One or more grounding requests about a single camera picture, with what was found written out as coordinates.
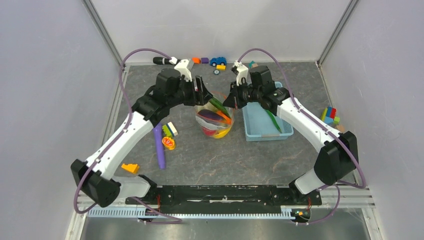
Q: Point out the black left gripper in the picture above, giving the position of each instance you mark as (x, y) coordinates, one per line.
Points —
(201, 96)

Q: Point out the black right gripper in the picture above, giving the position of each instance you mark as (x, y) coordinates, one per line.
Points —
(233, 100)

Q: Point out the light blue plastic basket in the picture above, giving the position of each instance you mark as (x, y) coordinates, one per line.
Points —
(259, 127)

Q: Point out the purple eggplant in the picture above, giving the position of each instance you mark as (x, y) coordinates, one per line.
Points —
(210, 115)

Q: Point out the green cucumber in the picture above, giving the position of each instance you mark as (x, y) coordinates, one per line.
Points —
(218, 107)

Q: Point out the clear zip top bag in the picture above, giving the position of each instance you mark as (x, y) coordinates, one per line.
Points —
(212, 124)

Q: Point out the yellow bell pepper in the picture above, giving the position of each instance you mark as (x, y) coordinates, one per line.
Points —
(220, 133)

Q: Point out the green chili pepper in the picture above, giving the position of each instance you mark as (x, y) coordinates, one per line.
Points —
(274, 121)

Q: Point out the orange fruit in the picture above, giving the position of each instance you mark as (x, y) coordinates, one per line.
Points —
(227, 120)

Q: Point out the red apple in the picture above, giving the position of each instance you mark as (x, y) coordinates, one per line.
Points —
(208, 132)

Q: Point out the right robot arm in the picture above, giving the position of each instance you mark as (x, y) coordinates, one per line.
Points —
(337, 151)

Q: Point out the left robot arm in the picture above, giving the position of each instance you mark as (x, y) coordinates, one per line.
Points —
(95, 176)

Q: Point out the teal and tan blocks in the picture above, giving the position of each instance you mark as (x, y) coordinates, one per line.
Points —
(253, 64)

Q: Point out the black microphone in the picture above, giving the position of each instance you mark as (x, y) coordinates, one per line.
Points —
(165, 61)

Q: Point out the orange toy piece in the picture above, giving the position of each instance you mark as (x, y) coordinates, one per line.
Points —
(196, 60)

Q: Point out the green blue white block stack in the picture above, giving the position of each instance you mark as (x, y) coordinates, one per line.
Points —
(169, 130)

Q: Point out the purple toy stick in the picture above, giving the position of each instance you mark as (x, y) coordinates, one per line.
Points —
(160, 152)

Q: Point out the yellow toy block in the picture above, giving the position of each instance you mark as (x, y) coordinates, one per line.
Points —
(221, 67)

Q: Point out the purple toy block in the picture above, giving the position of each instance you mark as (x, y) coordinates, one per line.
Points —
(204, 60)

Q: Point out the blue toy car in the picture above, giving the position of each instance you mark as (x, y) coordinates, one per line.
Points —
(215, 61)

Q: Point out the yellow red toy disc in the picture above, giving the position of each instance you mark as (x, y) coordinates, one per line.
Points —
(168, 142)

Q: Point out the colourful block stack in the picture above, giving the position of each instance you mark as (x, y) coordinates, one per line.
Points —
(329, 116)

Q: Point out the yellow cheese wedge toy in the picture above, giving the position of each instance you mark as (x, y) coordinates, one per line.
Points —
(132, 168)

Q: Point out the tan wooden cube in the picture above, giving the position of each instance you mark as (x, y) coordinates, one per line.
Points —
(340, 128)

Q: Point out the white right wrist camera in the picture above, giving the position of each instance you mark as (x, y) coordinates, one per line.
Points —
(241, 72)

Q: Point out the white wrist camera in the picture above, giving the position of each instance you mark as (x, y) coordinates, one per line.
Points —
(241, 72)
(184, 67)

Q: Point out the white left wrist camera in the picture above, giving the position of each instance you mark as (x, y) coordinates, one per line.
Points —
(184, 67)

